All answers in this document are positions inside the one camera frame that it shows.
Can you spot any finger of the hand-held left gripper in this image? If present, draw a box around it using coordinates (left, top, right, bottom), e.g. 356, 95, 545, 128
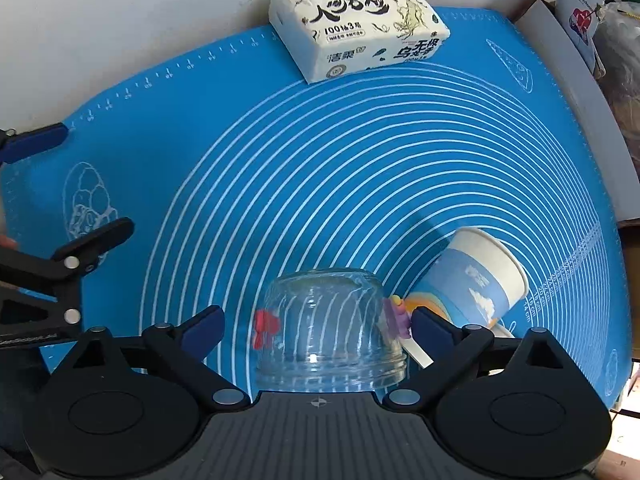
0, 122, 70, 165
0, 217, 136, 347

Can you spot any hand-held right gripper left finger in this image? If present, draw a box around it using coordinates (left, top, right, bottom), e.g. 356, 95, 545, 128
50, 304, 253, 408

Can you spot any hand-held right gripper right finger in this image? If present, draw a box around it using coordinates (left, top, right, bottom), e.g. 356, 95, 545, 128
382, 306, 587, 408

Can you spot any clear glass bowl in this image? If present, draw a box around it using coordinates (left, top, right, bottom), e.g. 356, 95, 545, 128
252, 267, 408, 392

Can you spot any blue and white paper cup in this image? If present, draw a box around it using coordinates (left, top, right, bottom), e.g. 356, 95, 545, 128
404, 226, 531, 332

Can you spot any toy figure on white stick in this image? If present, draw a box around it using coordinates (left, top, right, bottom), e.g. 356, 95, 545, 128
384, 296, 436, 368

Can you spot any blue silicone baking mat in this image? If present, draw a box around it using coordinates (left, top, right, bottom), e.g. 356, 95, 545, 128
0, 6, 627, 411

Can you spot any white cardboard box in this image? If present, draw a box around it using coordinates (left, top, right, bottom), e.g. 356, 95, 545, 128
414, 0, 640, 225

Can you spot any white tissue pack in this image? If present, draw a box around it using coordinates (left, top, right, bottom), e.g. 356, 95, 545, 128
268, 0, 452, 85

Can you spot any clear plastic bag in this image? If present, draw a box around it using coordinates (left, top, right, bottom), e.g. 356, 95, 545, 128
592, 0, 640, 183

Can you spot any white card with heart print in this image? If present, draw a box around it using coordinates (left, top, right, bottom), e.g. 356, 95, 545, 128
554, 0, 609, 79

